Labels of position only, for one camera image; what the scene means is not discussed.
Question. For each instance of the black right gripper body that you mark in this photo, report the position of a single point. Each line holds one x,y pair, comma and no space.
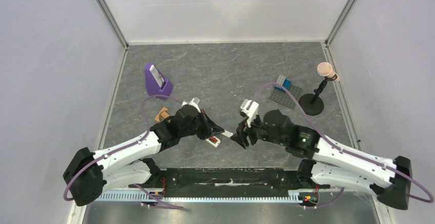
250,129

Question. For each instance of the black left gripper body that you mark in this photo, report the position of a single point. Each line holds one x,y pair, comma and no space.
204,129

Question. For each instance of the white remote control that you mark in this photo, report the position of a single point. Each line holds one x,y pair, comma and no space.
225,134

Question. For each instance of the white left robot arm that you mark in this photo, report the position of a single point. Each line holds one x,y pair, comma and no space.
89,174

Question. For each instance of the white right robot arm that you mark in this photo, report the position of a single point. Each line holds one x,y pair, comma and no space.
328,162

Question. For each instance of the grey lego baseplate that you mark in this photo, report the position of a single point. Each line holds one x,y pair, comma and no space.
282,98

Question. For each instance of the wooden block piece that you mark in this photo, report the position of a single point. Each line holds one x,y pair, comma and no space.
162,114

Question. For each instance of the grey lego brick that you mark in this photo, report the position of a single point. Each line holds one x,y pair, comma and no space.
281,80

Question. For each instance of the blue lego brick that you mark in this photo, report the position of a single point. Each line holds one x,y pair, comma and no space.
286,85

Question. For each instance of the black microphone stand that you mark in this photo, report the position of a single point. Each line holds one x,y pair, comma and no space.
311,103

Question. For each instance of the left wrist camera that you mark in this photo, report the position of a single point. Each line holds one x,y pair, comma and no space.
194,102

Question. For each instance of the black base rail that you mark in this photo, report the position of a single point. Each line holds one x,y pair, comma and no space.
228,182

